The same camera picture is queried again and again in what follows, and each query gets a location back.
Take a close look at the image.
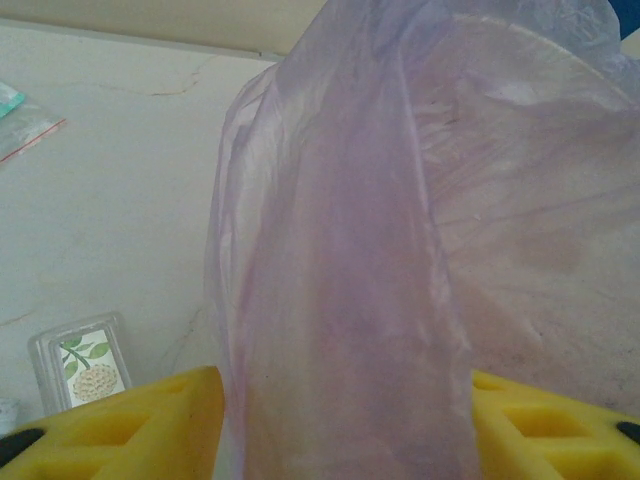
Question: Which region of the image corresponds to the clear zip bag red strip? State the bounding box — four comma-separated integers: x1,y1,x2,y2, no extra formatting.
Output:
0,79,68,166

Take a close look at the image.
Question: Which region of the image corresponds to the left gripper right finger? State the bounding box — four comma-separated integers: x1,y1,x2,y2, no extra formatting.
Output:
471,368,640,480

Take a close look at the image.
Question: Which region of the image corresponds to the purple plastic bin liner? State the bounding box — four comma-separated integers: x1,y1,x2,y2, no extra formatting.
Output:
204,0,640,480

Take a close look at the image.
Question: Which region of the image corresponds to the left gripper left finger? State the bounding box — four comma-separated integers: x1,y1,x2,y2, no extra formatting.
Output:
0,365,226,480

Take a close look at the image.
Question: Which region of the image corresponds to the small white box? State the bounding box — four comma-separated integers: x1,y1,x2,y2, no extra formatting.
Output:
27,310,134,417

